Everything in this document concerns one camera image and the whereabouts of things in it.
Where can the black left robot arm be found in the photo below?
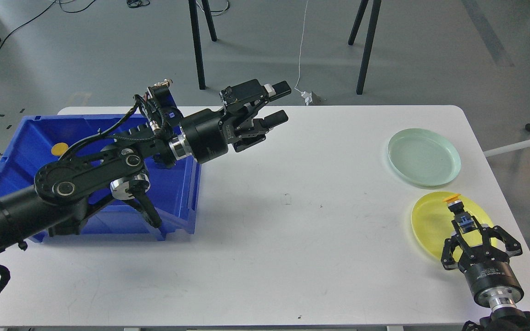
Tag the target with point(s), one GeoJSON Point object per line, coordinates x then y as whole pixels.
{"type": "Point", "coordinates": [110, 165]}

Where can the yellow plate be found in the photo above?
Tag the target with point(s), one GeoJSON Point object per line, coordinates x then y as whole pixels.
{"type": "Point", "coordinates": [431, 222]}

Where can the yellow push button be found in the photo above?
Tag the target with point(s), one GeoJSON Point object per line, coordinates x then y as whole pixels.
{"type": "Point", "coordinates": [59, 149]}
{"type": "Point", "coordinates": [463, 221]}

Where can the blue plastic storage bin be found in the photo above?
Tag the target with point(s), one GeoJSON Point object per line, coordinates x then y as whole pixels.
{"type": "Point", "coordinates": [173, 191]}

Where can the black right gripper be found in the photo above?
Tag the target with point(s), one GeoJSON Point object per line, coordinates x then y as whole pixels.
{"type": "Point", "coordinates": [487, 271]}

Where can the pale green plate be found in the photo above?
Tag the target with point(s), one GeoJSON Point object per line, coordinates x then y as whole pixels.
{"type": "Point", "coordinates": [423, 157]}

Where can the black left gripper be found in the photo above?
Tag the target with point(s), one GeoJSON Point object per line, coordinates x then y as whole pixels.
{"type": "Point", "coordinates": [209, 133]}

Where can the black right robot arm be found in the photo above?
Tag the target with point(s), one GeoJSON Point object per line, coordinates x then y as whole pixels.
{"type": "Point", "coordinates": [501, 318]}

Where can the black tripod legs right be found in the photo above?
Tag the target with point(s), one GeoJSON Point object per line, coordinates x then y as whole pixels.
{"type": "Point", "coordinates": [369, 39]}

